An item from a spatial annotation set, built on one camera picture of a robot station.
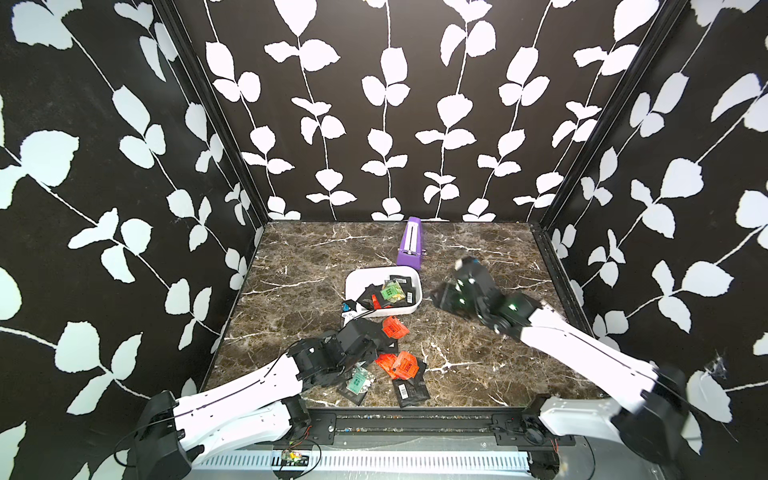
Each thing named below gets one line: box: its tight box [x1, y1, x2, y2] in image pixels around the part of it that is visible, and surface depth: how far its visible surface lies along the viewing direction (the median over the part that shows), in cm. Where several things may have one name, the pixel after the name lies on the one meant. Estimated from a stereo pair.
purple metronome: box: [396, 217, 427, 271], surface depth 103 cm
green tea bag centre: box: [380, 280, 406, 303], surface depth 97 cm
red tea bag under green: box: [375, 353, 397, 380], surface depth 86 cm
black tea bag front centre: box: [392, 376, 431, 408], surface depth 81 cm
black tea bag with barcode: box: [356, 284, 384, 311], surface depth 97 cm
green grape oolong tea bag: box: [346, 367, 376, 395], surface depth 83 cm
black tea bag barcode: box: [382, 275, 416, 308], surface depth 98 cm
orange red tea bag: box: [390, 351, 420, 380], surface depth 85 cm
